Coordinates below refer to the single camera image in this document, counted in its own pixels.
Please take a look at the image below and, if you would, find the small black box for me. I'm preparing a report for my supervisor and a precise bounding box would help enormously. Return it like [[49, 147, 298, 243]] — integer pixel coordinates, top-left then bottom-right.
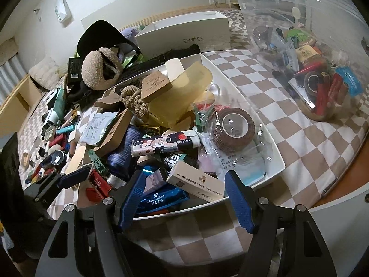
[[45, 90, 62, 108]]

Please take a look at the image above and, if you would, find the beige fuzzy slipper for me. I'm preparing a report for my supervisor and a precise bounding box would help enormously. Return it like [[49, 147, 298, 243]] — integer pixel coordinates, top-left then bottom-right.
[[81, 47, 123, 93]]

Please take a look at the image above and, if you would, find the purple plush toy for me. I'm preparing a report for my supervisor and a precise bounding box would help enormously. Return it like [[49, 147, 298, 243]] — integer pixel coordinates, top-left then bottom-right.
[[119, 27, 146, 39]]

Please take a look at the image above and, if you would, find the clear plastic storage bin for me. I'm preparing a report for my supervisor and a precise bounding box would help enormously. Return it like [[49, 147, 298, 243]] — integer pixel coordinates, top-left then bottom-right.
[[231, 0, 369, 127]]

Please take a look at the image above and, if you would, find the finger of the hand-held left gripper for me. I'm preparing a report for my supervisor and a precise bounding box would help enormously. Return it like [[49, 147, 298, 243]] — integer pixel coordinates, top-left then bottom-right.
[[24, 167, 91, 203]]

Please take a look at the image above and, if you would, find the printed toothpaste tube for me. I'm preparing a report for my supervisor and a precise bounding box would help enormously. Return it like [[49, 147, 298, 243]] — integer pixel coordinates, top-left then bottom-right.
[[131, 130, 202, 158]]

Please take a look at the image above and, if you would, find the white cylindrical device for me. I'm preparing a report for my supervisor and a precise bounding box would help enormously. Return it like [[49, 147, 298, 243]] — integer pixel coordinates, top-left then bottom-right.
[[42, 109, 60, 125]]

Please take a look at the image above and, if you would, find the clear plastic packet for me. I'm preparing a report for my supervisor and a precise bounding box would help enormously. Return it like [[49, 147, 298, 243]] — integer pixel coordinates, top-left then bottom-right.
[[199, 138, 273, 187]]

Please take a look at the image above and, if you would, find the dark blue can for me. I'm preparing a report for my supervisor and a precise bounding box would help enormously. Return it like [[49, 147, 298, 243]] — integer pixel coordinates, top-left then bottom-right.
[[105, 125, 139, 186]]

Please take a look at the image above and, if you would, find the black box with label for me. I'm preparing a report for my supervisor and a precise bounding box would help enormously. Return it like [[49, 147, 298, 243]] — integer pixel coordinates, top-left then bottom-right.
[[68, 57, 85, 86]]

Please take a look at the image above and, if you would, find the brown bandage roll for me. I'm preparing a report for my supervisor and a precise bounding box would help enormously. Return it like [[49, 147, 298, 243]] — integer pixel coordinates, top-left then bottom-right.
[[210, 108, 256, 153]]

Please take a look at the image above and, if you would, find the black strap pouch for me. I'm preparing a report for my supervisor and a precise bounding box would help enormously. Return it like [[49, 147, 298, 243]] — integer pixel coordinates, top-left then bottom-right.
[[67, 79, 87, 102]]

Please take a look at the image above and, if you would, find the flat silver tin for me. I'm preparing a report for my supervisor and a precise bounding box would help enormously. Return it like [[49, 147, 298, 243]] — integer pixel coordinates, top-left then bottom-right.
[[288, 76, 318, 113]]

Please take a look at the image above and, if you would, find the black tape roll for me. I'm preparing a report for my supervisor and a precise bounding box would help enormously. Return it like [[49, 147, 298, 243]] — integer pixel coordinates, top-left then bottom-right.
[[303, 71, 321, 93]]

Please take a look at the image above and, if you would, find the red lighter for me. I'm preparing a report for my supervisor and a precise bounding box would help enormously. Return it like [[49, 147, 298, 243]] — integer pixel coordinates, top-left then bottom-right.
[[86, 170, 114, 206]]

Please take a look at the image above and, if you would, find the wooden bedside shelf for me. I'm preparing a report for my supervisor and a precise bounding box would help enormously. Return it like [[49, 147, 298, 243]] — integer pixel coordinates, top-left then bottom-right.
[[0, 73, 48, 140]]

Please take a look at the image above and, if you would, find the black cylinder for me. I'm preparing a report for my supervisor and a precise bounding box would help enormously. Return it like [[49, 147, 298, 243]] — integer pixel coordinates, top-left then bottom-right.
[[40, 151, 67, 169]]

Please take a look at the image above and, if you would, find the white fluffy pillow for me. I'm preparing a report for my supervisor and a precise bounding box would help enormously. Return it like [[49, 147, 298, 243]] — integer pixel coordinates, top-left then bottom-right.
[[29, 56, 62, 91]]

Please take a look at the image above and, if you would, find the black cap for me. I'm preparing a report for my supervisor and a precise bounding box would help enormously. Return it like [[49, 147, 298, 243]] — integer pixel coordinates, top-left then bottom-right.
[[77, 20, 142, 64]]

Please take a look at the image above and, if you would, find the small white box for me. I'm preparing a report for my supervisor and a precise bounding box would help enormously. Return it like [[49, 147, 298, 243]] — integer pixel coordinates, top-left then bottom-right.
[[167, 161, 226, 203]]

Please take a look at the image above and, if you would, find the white paper bag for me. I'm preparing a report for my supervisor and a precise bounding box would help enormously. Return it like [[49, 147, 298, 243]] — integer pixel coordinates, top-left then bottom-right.
[[53, 0, 72, 24]]

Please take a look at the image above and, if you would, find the green clothes peg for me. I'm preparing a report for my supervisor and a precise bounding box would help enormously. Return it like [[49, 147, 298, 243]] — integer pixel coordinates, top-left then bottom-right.
[[86, 149, 108, 174], [193, 104, 215, 131]]

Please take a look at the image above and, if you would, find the white plastic container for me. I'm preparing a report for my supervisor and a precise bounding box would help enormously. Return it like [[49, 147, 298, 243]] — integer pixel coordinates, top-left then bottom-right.
[[66, 51, 286, 223]]

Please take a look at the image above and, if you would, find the black labelled tube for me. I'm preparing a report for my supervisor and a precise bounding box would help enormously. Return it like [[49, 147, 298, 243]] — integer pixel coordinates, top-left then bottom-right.
[[163, 152, 189, 169]]

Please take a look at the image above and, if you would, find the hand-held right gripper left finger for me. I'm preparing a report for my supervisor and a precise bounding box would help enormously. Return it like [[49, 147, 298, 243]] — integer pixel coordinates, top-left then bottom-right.
[[35, 170, 146, 277]]

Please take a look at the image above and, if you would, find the beige curtain valance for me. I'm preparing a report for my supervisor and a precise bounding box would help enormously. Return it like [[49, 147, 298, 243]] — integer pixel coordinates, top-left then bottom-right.
[[0, 37, 19, 67]]

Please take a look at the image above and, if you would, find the brown labelled box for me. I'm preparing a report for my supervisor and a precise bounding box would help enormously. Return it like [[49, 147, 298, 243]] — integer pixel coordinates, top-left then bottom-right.
[[298, 45, 320, 64]]

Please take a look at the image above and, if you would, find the bundle of jute rope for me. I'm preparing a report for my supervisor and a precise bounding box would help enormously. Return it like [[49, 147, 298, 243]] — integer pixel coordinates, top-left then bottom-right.
[[119, 85, 151, 119]]

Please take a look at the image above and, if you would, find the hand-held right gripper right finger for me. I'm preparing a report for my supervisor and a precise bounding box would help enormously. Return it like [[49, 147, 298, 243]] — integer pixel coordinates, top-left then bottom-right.
[[225, 170, 338, 277]]

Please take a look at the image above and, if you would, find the brown wooden tag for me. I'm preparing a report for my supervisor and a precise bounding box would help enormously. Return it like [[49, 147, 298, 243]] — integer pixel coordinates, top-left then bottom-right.
[[141, 70, 173, 103]]

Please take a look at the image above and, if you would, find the white shoe box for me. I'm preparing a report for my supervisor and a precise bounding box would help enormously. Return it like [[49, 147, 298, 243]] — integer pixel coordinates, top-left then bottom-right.
[[134, 10, 231, 57]]

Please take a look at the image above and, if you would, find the kraft paper box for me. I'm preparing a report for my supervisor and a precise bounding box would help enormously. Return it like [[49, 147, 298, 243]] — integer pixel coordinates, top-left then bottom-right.
[[92, 108, 134, 157]]

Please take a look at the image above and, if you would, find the blue foil packet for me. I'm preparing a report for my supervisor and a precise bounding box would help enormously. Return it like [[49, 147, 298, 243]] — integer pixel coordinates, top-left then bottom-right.
[[137, 186, 190, 216], [334, 66, 364, 96]]

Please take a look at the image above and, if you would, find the grey curtain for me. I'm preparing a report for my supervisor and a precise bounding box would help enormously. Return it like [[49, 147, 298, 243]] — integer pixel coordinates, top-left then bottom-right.
[[0, 54, 28, 108]]

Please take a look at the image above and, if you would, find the white printed packet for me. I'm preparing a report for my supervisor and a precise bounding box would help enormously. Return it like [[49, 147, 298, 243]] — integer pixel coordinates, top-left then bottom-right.
[[80, 112, 119, 147]]

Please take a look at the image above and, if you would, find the teal face mask pack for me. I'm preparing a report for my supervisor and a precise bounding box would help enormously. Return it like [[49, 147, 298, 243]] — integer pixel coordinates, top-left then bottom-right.
[[54, 88, 69, 119]]

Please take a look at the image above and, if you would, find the yellow translucent plastic bag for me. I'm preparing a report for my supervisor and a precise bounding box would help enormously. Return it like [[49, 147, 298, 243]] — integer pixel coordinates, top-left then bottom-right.
[[149, 63, 214, 128]]

